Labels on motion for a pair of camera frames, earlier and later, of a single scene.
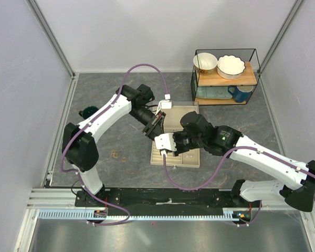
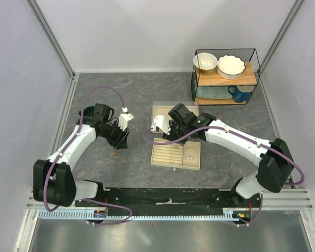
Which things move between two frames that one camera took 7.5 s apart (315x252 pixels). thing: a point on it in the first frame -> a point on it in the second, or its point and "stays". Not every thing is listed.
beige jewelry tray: [190, 158] stays
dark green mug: [87, 111] stays
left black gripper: [150, 130] -> [120, 142]
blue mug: [241, 93] stays
